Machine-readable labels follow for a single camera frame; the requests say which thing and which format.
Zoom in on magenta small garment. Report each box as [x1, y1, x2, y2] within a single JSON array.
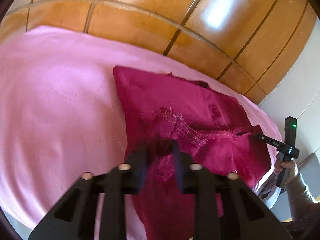
[[113, 66, 271, 239]]

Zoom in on person's right hand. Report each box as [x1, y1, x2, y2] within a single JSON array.
[[273, 155, 298, 184]]

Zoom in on wooden panelled wardrobe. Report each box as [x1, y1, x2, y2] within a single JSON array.
[[1, 0, 317, 103]]

